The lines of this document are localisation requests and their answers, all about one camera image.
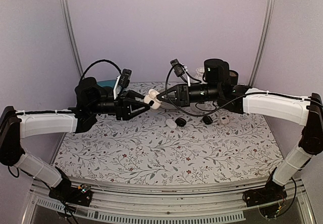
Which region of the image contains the teal cylindrical speaker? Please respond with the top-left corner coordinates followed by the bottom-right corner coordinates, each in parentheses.
top-left (97, 80), bottom-right (116, 89)

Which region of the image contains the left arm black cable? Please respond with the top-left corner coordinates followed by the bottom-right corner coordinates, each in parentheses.
top-left (81, 59), bottom-right (122, 81)

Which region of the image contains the black glossy earbud case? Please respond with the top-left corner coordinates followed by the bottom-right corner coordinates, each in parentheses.
top-left (175, 118), bottom-right (187, 127)

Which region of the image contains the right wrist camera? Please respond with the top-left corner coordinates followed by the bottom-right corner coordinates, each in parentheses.
top-left (170, 59), bottom-right (191, 86)

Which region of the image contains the white ribbed vase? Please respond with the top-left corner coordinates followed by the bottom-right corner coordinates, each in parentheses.
top-left (194, 68), bottom-right (204, 82)

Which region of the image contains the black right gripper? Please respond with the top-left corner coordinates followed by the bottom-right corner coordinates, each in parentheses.
top-left (157, 83), bottom-right (221, 107)

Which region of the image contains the spiral patterned plate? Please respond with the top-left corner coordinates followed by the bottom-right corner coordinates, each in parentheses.
top-left (161, 102), bottom-right (180, 109)

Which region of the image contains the floral patterned table mat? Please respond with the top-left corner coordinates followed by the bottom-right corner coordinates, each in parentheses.
top-left (51, 81), bottom-right (285, 186)

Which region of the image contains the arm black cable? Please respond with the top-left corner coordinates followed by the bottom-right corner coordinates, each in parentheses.
top-left (81, 59), bottom-right (122, 81)
top-left (165, 65), bottom-right (313, 116)

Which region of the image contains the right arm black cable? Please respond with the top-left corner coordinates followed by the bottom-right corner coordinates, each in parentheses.
top-left (165, 65), bottom-right (313, 116)

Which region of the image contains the beige earbud charging case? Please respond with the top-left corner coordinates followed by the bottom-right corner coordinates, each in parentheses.
top-left (143, 89), bottom-right (162, 109)

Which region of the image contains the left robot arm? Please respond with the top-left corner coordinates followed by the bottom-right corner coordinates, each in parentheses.
top-left (1, 77), bottom-right (154, 207)

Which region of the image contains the left aluminium frame post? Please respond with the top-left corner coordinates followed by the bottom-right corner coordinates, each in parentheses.
top-left (60, 0), bottom-right (84, 77)

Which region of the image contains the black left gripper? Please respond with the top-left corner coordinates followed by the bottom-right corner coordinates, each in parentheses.
top-left (89, 90), bottom-right (153, 121)

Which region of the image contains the white oval earbud case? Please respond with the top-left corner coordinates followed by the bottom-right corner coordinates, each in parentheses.
top-left (166, 119), bottom-right (177, 129)

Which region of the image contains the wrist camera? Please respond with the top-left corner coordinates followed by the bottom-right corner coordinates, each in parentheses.
top-left (170, 59), bottom-right (191, 86)
top-left (113, 69), bottom-right (132, 99)

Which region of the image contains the small black earbud case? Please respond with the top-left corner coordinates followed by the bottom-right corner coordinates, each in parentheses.
top-left (202, 116), bottom-right (213, 125)

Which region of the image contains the aluminium frame post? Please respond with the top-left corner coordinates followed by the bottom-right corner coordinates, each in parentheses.
top-left (248, 0), bottom-right (275, 87)
top-left (60, 0), bottom-right (84, 77)

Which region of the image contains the front aluminium rail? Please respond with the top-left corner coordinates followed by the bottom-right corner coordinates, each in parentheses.
top-left (22, 178), bottom-right (318, 223)

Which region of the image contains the small beige earbud case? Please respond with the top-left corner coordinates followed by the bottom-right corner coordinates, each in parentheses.
top-left (219, 116), bottom-right (230, 125)

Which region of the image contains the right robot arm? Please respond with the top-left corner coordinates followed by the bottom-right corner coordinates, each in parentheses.
top-left (156, 59), bottom-right (322, 207)

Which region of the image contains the black cylindrical cup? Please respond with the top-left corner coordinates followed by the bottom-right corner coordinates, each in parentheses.
top-left (229, 70), bottom-right (239, 85)

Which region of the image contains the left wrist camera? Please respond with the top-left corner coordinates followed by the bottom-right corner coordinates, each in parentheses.
top-left (113, 69), bottom-right (132, 99)

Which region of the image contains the right aluminium frame post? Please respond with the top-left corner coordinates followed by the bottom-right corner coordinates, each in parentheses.
top-left (248, 0), bottom-right (275, 87)

